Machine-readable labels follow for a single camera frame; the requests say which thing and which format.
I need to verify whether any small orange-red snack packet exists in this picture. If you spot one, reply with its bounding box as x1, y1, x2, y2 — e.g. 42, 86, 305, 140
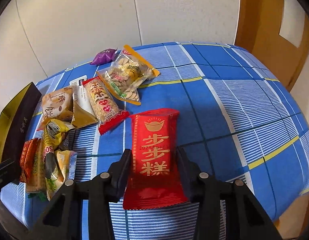
19, 138, 41, 183

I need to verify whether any green-lettered cracker packet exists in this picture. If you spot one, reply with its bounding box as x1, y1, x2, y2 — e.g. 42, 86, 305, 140
26, 138, 46, 194

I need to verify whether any yellow black snack bag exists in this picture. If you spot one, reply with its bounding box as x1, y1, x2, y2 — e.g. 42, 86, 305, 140
42, 119, 77, 200

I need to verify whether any red gold-lettered cake packet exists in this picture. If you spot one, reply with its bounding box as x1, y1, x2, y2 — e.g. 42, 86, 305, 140
122, 108, 188, 210

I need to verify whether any dark gold-lined gift box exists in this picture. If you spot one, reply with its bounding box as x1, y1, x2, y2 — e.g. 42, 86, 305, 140
0, 82, 42, 182

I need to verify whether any tan pastry packet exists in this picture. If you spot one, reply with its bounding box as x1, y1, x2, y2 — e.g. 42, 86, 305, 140
38, 86, 74, 131

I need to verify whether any white and gold sachet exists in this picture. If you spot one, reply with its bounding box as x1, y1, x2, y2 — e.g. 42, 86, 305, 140
69, 75, 98, 128

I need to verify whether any red-ended rice bar packet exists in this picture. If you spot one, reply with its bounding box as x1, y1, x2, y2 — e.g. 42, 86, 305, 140
82, 76, 129, 135

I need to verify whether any clear orange-edged seed bag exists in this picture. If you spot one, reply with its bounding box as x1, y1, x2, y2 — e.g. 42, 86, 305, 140
97, 44, 160, 106

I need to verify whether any purple candy wrapper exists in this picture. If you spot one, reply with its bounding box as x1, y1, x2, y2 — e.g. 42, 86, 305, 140
90, 48, 118, 66

